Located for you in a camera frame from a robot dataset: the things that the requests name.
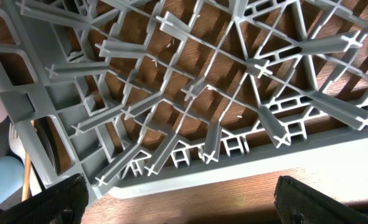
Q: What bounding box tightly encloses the blue cup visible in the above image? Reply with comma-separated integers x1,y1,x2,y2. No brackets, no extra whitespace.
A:
0,156,24,204

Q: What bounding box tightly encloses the wooden chopstick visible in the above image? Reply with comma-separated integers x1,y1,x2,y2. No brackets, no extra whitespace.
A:
21,152,32,202

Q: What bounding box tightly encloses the grey dishwasher rack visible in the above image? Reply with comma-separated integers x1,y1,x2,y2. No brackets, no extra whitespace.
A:
0,0,368,200

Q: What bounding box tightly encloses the white plastic fork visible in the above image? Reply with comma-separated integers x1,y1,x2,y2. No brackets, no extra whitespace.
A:
8,123,42,196

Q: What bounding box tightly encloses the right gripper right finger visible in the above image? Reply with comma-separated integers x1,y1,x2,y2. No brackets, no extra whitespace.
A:
274,175,368,224

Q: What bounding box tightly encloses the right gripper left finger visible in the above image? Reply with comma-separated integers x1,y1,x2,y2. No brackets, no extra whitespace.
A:
0,174,89,224

